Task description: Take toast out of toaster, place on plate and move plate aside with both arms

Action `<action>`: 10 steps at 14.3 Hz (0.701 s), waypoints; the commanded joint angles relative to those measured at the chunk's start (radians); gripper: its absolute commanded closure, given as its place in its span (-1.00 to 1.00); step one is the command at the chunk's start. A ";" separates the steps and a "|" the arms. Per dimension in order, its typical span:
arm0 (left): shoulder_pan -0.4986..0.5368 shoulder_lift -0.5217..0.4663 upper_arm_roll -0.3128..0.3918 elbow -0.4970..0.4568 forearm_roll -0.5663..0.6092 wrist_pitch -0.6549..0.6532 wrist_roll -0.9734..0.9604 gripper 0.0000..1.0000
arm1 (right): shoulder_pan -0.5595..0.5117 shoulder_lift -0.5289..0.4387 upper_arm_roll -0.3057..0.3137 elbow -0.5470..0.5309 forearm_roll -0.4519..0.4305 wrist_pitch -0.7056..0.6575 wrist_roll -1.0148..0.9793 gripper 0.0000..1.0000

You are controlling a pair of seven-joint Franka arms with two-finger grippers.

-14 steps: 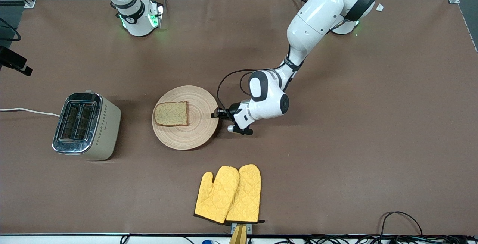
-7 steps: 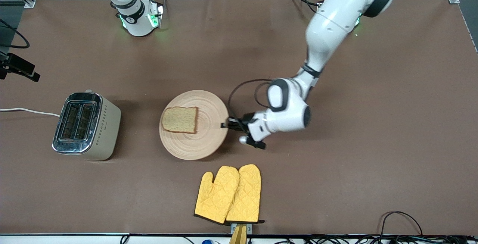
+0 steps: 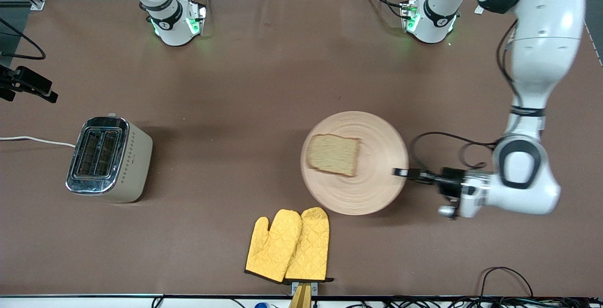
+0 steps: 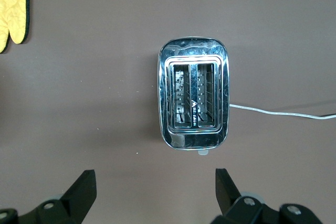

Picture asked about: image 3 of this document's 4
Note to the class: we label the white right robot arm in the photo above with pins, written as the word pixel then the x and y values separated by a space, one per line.
pixel 169 20

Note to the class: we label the grey metal bracket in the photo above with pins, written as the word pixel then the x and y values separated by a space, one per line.
pixel 314 288

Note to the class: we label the yellow quilted oven mitt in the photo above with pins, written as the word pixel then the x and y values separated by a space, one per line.
pixel 273 251
pixel 313 242

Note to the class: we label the round wooden plate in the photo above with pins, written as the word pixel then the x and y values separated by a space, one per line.
pixel 372 190

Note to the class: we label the slice of toast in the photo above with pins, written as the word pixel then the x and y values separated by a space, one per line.
pixel 334 155

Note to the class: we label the chrome beige two-slot toaster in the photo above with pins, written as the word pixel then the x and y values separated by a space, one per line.
pixel 134 166

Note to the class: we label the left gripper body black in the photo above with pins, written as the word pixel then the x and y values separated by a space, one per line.
pixel 448 179

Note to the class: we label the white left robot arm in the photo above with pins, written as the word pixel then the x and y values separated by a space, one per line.
pixel 546 39

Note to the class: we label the blue cap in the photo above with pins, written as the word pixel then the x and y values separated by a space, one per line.
pixel 262 305

